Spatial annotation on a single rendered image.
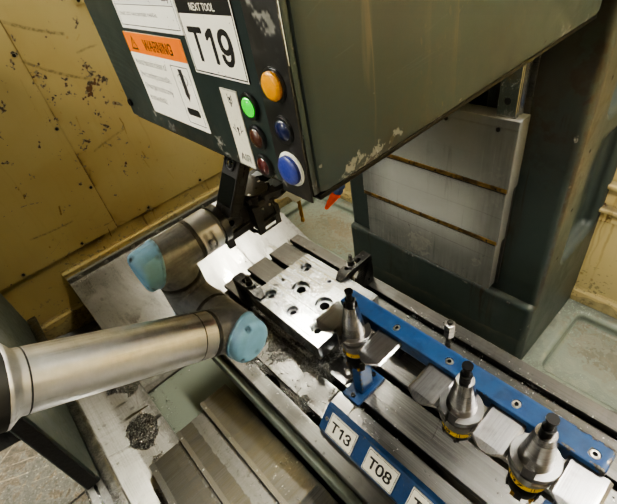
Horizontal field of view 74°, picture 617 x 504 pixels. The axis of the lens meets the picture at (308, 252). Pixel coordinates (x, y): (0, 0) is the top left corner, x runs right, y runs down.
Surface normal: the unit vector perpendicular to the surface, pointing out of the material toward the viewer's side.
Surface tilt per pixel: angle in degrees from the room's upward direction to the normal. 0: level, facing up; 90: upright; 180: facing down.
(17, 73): 90
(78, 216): 90
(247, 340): 90
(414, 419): 0
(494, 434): 0
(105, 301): 24
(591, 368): 0
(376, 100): 90
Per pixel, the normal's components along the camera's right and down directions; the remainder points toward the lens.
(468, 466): -0.16, -0.75
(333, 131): 0.67, 0.40
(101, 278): 0.12, -0.53
